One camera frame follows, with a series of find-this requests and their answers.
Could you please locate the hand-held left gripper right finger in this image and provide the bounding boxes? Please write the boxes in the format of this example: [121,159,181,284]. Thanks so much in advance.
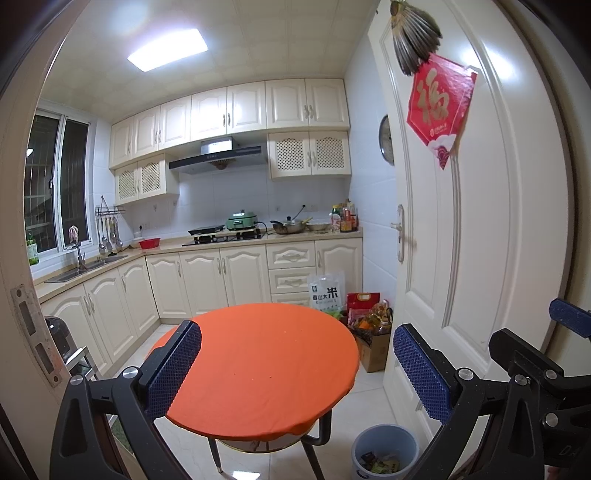
[392,323,550,480]

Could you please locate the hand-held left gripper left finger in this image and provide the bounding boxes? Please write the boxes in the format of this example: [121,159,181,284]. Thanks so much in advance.
[50,319,204,480]

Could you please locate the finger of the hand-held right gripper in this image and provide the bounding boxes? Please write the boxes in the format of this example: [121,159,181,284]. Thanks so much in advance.
[549,298,591,337]
[488,328,566,381]

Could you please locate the grey trash bin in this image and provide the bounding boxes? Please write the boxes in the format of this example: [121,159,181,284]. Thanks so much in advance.
[352,425,420,480]

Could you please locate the cardboard box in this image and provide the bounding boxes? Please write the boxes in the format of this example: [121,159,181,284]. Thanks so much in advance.
[353,330,391,374]

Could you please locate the cooking oil bottle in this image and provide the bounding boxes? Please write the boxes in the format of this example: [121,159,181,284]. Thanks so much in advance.
[360,300,393,330]

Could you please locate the red rice bag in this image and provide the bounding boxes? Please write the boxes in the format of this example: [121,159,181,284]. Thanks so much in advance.
[346,292,380,324]

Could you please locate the round table orange cloth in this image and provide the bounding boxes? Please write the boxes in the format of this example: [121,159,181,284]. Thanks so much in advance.
[147,303,361,480]

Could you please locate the white step stool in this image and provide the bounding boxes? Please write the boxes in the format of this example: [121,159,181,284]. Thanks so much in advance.
[65,346,100,381]

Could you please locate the cream lower kitchen cabinets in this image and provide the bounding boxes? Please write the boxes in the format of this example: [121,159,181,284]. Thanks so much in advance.
[39,237,365,377]

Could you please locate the pile of discarded wrappers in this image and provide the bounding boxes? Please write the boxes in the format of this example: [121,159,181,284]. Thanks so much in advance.
[360,452,400,475]

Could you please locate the white door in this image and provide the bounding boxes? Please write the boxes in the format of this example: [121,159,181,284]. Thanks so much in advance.
[365,0,583,444]

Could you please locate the black rice cooker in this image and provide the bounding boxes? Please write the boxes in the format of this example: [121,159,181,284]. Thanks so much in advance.
[44,316,75,365]

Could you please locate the white rice bag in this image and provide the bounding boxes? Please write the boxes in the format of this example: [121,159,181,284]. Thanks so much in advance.
[307,271,346,311]

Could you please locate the steel sink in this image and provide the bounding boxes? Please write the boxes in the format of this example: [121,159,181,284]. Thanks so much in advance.
[44,256,127,283]

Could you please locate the black gas stove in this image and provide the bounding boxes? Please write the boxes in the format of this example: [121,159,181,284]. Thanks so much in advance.
[181,231,266,246]

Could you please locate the metal strike plate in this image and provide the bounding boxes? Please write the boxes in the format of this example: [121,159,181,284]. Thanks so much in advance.
[10,285,63,386]

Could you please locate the metal faucet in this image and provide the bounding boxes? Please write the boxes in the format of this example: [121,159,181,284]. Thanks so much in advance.
[68,226,88,271]

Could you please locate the utensil rack with ladles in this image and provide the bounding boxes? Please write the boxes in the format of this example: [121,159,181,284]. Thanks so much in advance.
[95,196,126,254]

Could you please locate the green electric pot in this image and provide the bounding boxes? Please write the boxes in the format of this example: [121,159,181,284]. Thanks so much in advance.
[225,210,260,232]

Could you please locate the group of condiment bottles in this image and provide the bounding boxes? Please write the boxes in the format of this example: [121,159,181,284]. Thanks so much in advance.
[329,199,359,233]

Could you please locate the steel wok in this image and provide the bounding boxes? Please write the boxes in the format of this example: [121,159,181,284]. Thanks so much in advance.
[270,205,315,234]

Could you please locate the cream lattice door cabinet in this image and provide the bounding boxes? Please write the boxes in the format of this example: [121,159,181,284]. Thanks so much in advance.
[268,130,352,180]
[115,159,181,206]

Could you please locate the range hood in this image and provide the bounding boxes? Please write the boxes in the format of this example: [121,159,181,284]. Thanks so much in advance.
[168,137,269,174]

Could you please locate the window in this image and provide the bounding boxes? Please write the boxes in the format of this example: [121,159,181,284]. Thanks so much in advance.
[23,108,90,257]

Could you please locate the red paper poster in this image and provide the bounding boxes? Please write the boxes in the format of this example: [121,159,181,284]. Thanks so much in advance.
[406,53,478,171]

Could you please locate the rectangular ceiling light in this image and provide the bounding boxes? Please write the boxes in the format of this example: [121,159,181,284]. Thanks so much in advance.
[127,28,208,72]

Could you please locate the feather fan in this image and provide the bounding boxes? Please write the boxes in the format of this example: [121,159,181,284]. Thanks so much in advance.
[390,0,441,77]

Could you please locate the metal door handle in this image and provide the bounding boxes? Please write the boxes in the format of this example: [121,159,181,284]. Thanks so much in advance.
[390,204,416,264]

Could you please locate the cream upper wall cabinets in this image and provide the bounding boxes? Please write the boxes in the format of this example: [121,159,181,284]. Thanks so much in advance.
[108,78,349,169]

